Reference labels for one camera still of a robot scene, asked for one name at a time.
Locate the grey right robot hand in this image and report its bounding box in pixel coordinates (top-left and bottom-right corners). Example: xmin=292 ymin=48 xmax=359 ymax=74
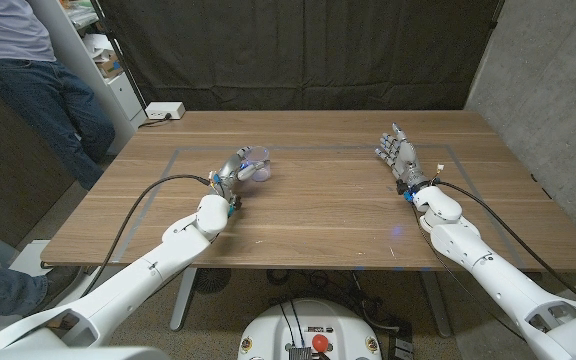
xmin=373 ymin=122 xmax=432 ymax=195

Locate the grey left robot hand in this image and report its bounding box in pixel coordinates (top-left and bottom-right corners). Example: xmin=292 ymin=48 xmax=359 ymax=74
xmin=208 ymin=145 xmax=265 ymax=216

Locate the clear plastic measuring cup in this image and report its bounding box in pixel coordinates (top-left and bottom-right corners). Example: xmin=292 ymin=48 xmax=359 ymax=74
xmin=244 ymin=145 xmax=272 ymax=183

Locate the white power strip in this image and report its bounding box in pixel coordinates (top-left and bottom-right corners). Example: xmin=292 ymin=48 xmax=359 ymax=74
xmin=144 ymin=101 xmax=187 ymax=121

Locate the black round fan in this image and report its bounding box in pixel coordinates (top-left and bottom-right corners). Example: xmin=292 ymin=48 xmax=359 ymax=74
xmin=193 ymin=267 xmax=233 ymax=295

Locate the grey table leg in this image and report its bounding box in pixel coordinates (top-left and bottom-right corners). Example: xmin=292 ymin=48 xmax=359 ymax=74
xmin=419 ymin=270 xmax=453 ymax=339
xmin=169 ymin=267 xmax=199 ymax=332

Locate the black backdrop curtain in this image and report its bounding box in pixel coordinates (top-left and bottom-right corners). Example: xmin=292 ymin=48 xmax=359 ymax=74
xmin=96 ymin=0 xmax=507 ymax=112

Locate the black backdrop stand pole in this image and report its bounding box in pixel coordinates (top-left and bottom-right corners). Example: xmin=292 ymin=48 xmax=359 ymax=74
xmin=89 ymin=0 xmax=150 ymax=119

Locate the cardboard box with blue tape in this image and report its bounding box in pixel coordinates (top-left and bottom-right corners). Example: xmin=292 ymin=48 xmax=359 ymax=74
xmin=95 ymin=49 xmax=125 ymax=80

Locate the white shelf cabinet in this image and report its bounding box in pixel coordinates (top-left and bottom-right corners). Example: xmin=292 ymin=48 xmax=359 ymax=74
xmin=27 ymin=0 xmax=148 ymax=156

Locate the white robot torso base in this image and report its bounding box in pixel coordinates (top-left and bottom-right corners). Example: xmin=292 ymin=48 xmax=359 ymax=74
xmin=237 ymin=298 xmax=383 ymax=360

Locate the black power adapter brick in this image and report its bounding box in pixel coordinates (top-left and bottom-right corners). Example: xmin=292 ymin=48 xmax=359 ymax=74
xmin=387 ymin=322 xmax=415 ymax=360

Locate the standing person in jeans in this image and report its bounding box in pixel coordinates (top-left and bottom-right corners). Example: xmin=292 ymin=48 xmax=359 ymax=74
xmin=0 ymin=0 xmax=117 ymax=192

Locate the seated person in jeans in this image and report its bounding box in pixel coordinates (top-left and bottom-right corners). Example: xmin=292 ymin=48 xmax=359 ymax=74
xmin=0 ymin=258 xmax=82 ymax=339

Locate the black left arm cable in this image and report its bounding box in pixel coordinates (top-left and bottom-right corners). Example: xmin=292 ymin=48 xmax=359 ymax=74
xmin=80 ymin=173 xmax=213 ymax=299

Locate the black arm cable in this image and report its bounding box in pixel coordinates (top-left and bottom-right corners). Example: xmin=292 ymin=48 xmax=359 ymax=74
xmin=435 ymin=179 xmax=576 ymax=306
xmin=80 ymin=173 xmax=213 ymax=299

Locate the thin black right arm wire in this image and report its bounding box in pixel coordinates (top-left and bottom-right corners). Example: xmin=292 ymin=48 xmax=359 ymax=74
xmin=409 ymin=202 xmax=527 ymax=341

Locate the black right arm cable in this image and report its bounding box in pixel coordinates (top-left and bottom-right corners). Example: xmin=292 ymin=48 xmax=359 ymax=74
xmin=435 ymin=179 xmax=576 ymax=306

